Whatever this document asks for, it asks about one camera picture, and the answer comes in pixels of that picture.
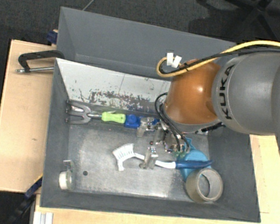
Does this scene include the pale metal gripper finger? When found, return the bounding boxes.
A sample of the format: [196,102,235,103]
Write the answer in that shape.
[135,116,159,140]
[139,145,161,170]

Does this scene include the green-handled metal garden fork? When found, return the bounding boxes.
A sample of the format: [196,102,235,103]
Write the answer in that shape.
[63,100,128,133]

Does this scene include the black cylinder on white bracket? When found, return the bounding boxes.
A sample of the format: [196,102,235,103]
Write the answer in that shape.
[200,119,226,136]

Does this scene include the white and blue brush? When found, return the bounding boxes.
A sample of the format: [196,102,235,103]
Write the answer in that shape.
[109,140,214,185]

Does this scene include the blue plastic cup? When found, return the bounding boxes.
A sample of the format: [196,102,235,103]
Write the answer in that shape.
[175,137,216,184]

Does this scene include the clear packing tape roll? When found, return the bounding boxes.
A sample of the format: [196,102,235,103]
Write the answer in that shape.
[183,165,226,206]

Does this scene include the pale wood board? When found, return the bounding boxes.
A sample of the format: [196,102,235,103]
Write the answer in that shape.
[0,38,63,198]

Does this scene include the grey metal bin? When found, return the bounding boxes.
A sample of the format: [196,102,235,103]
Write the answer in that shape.
[31,6,280,224]

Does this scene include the blue plastic block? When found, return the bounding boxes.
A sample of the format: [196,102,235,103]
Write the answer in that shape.
[124,113,142,131]

